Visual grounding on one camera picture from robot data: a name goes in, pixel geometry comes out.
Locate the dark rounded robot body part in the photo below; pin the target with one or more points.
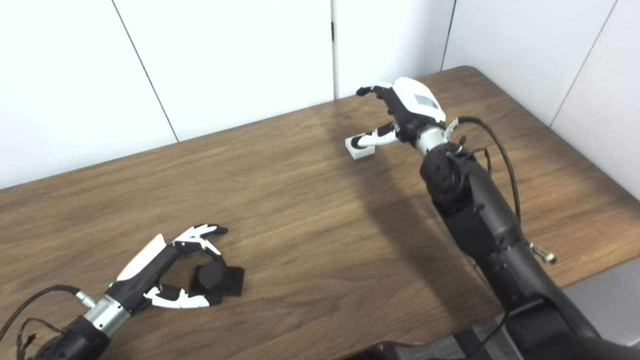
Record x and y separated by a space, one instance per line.
395 352

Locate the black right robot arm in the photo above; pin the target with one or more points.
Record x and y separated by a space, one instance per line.
480 210

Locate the white square piece with hole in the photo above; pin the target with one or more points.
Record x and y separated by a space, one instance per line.
360 152

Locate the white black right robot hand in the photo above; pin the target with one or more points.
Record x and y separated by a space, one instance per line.
412 107

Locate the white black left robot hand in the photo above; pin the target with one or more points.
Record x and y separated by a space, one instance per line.
145 272

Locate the black peg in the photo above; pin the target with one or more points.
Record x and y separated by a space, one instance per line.
220 280

